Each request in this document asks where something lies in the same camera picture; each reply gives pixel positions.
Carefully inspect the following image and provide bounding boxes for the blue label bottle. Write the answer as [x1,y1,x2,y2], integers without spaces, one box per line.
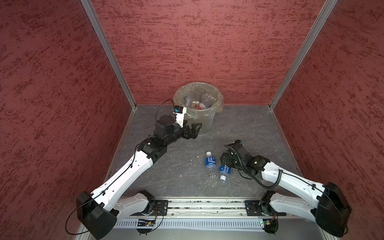
[219,165,232,183]
[200,93,217,109]
[205,151,218,180]

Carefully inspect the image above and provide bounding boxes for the clear bottle red label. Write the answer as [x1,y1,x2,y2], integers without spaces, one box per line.
[197,103,207,110]

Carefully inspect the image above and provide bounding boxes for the clear purple tinted bottle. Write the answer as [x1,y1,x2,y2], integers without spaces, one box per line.
[183,95,194,108]

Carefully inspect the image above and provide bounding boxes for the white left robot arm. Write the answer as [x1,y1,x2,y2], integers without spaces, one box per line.
[75,114,203,240]

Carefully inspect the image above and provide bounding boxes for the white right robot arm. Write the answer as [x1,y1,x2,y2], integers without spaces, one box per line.
[220,140,352,238]

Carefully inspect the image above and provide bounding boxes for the translucent green bin liner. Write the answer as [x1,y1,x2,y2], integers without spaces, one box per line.
[173,81,225,121]

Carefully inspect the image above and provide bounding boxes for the grey mesh waste bin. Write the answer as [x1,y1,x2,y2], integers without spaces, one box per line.
[173,82,224,135]

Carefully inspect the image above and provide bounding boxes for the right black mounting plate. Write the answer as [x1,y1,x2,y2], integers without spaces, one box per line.
[245,200,287,217]

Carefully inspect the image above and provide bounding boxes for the black mounting plate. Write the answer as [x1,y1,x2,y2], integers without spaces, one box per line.
[245,200,287,217]
[151,200,169,216]

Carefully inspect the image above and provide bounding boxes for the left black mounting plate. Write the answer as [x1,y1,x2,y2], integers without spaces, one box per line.
[151,200,169,216]

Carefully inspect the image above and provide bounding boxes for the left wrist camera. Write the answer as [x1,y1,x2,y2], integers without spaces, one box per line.
[174,106,187,128]

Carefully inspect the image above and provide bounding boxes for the white slotted cable duct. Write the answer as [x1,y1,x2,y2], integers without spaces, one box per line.
[114,218,265,232]

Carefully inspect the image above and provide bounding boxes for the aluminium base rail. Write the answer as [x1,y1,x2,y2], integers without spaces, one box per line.
[86,197,328,219]

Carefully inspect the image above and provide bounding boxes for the left aluminium corner post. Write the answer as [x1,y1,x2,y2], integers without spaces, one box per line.
[81,0,137,111]

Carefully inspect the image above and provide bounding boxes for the aluminium corner post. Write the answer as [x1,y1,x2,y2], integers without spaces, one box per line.
[81,0,137,111]
[269,0,338,112]

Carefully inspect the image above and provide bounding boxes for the right aluminium corner post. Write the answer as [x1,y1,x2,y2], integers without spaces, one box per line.
[269,0,338,112]

